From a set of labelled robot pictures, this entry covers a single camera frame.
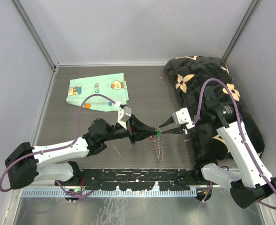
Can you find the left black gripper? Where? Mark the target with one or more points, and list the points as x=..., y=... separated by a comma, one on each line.
x=136, y=130

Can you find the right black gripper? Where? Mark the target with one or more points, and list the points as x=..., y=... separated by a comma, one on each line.
x=177, y=130

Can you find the metal keyring disc with rings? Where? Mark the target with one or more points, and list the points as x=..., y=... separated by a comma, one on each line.
x=158, y=147

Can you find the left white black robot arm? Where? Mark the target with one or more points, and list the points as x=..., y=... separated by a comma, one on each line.
x=28, y=164

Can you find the black floral plush pillow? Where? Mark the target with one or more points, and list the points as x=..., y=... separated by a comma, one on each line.
x=188, y=74

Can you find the green cartoon print cloth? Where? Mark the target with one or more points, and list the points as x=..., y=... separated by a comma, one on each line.
x=107, y=88

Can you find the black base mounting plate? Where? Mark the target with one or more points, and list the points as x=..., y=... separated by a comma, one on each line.
x=136, y=179

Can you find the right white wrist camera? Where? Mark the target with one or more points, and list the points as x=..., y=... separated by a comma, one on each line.
x=182, y=117

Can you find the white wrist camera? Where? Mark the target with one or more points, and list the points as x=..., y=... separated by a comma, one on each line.
x=123, y=116
x=182, y=117

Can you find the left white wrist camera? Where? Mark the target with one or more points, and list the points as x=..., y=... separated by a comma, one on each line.
x=123, y=116

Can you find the white slotted cable duct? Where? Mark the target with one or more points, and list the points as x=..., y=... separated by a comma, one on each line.
x=155, y=192

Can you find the right aluminium frame post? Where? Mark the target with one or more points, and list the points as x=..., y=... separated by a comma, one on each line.
x=241, y=27

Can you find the aluminium frame post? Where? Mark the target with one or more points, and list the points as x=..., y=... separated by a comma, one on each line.
x=241, y=27
x=29, y=17

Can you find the left aluminium frame post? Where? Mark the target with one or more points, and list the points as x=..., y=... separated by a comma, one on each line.
x=29, y=17

